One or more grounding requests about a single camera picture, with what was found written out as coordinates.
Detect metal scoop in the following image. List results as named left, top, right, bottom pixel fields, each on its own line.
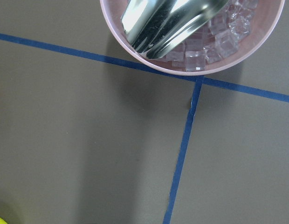
left=121, top=0, right=227, bottom=59

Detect clear ice cubes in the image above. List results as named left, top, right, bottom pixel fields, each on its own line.
left=159, top=0, right=259, bottom=72

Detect pink bowl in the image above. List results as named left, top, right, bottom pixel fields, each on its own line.
left=99, top=0, right=286, bottom=77

